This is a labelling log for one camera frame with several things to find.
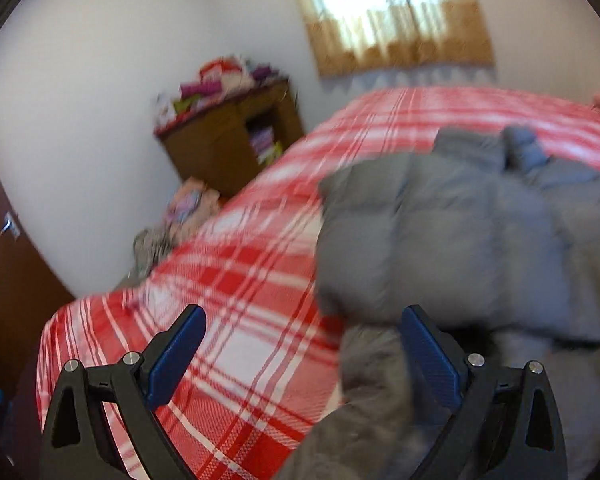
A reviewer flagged grey puffer jacket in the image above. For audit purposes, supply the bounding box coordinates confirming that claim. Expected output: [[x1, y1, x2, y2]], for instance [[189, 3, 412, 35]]
[[278, 126, 600, 479]]

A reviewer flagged pink clothes heap on floor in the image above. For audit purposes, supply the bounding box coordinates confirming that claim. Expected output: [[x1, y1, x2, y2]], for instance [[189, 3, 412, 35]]
[[164, 178, 221, 246]]

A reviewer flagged pile of folded clothes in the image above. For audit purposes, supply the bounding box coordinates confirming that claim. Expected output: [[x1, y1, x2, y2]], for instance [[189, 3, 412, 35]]
[[154, 55, 285, 134]]

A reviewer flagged red white plaid bedspread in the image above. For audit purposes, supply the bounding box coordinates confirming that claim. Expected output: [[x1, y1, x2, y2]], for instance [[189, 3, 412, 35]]
[[36, 87, 600, 479]]

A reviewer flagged grey patterned cloth on floor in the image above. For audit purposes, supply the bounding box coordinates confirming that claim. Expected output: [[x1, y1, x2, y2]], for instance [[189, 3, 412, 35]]
[[133, 226, 174, 280]]

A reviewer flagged brown wooden door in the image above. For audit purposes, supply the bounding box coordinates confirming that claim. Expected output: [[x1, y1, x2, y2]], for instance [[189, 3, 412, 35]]
[[0, 181, 73, 399]]

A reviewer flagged brown wooden desk cabinet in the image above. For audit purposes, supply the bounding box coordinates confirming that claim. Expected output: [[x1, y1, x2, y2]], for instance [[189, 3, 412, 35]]
[[156, 78, 304, 197]]

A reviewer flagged tan patterned window curtain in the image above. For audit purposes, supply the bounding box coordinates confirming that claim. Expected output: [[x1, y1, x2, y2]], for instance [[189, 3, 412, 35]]
[[297, 0, 495, 78]]

